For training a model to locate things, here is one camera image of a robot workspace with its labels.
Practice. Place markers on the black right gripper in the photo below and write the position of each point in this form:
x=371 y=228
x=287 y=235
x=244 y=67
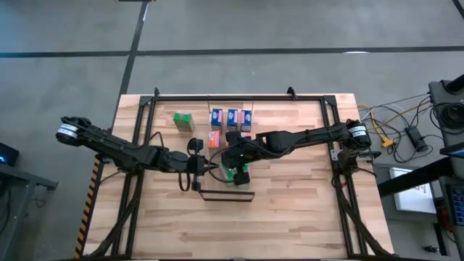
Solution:
x=250 y=148

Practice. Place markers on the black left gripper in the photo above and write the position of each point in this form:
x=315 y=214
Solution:
x=177 y=161

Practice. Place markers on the orange Mini Wheats cereal box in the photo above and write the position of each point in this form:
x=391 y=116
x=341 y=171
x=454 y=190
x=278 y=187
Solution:
x=214 y=139
x=247 y=135

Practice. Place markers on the green Apple Jacks cereal box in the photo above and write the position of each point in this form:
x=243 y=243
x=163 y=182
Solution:
x=183 y=122
x=247 y=167
x=229 y=173

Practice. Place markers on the blue Frosted Flakes cereal box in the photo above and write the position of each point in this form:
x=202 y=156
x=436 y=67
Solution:
x=216 y=119
x=246 y=119
x=232 y=119

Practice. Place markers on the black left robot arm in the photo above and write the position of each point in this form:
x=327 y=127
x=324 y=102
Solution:
x=108 y=145

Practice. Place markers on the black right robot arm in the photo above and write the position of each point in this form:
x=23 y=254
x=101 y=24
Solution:
x=319 y=134

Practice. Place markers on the yellow black hazard tape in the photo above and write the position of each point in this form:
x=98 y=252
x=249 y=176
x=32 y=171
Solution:
x=88 y=203

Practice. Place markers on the black power adapter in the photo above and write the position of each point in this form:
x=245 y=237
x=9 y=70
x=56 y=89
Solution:
x=416 y=139

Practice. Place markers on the black diagonal bar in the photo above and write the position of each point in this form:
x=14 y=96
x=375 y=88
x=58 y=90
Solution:
x=417 y=177

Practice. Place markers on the white screen panel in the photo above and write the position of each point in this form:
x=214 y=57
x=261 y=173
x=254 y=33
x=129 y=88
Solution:
x=413 y=195

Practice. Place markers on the grey metal side table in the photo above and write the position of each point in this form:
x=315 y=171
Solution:
x=18 y=181

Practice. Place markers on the black equipment stand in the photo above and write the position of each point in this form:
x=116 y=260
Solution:
x=440 y=94

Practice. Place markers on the black device with blue light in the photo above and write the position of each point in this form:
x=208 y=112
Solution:
x=7 y=154

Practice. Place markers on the small black floor object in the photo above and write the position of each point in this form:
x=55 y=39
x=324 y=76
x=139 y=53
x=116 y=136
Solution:
x=431 y=249

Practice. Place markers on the black control panel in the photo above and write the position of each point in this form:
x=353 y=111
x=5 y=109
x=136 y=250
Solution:
x=455 y=206

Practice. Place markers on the black metal table frame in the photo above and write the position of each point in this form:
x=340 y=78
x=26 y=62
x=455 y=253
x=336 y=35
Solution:
x=272 y=98

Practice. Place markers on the black frame clamp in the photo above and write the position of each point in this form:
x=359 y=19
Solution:
x=291 y=92
x=156 y=92

